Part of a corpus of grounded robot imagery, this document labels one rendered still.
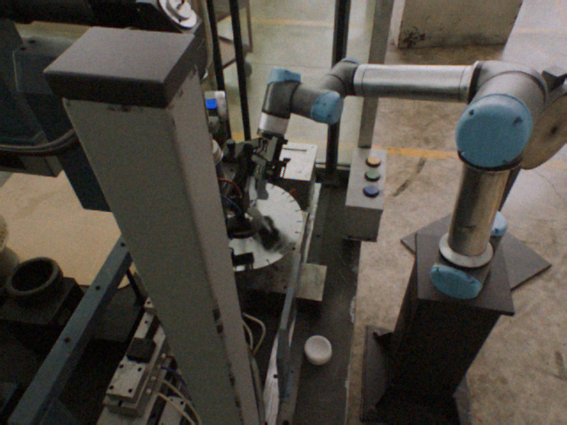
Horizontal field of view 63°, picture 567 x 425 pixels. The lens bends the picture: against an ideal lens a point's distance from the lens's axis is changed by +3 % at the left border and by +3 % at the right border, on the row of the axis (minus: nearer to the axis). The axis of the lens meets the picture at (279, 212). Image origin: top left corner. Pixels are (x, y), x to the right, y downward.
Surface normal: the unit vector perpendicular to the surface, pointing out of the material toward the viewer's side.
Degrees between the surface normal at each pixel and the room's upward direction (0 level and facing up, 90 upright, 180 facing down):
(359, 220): 90
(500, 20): 90
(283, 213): 0
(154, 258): 90
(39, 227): 0
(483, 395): 0
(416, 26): 90
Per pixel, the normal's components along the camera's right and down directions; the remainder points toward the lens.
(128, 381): -0.04, -0.69
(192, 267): -0.19, 0.71
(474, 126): -0.55, 0.51
